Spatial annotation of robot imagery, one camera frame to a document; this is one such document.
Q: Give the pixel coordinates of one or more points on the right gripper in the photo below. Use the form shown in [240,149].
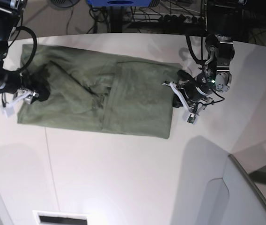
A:
[11,83]

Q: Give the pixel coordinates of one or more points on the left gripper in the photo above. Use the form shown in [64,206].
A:
[193,88]

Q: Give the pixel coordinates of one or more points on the green t-shirt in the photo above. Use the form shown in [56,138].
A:
[101,92]

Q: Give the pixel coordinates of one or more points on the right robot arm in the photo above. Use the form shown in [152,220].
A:
[11,12]

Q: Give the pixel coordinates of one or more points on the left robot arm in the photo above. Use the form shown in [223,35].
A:
[223,22]

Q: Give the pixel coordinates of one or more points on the black power strip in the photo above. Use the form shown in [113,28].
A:
[180,19]

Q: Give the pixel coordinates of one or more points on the black floor fan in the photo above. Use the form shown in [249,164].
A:
[64,3]

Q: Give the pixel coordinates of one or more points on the blue bin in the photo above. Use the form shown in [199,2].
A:
[119,3]

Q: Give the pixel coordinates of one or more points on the white label with black bar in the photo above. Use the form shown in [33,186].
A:
[59,218]

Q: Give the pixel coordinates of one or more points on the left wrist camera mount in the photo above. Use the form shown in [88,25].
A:
[191,110]

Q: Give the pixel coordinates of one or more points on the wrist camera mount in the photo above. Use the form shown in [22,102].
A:
[191,110]
[22,94]

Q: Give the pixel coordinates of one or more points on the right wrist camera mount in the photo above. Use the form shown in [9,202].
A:
[22,94]

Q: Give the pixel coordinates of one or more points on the grey metal table-side rail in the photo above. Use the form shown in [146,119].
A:
[251,184]

